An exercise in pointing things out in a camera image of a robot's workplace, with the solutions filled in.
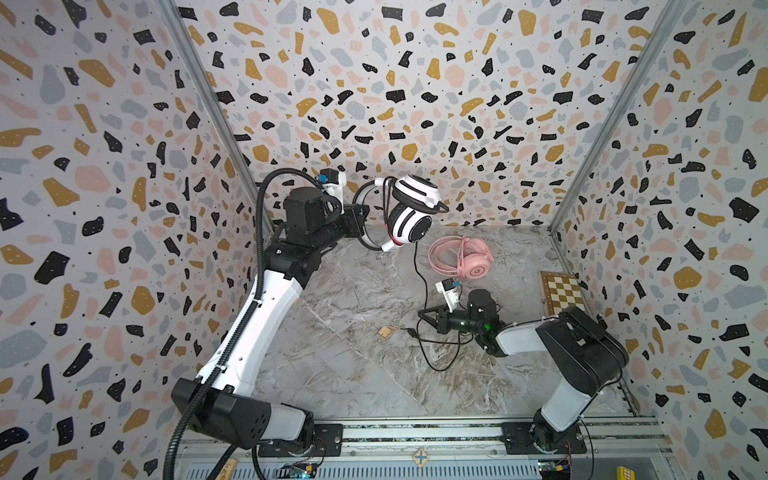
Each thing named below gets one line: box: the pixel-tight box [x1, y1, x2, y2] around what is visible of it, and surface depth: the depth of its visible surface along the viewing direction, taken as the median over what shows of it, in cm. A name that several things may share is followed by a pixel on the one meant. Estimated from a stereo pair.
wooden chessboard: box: [538, 271, 586, 317], surface depth 102 cm
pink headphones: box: [428, 235, 494, 279], surface depth 107 cm
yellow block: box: [617, 466, 635, 480], surface depth 70 cm
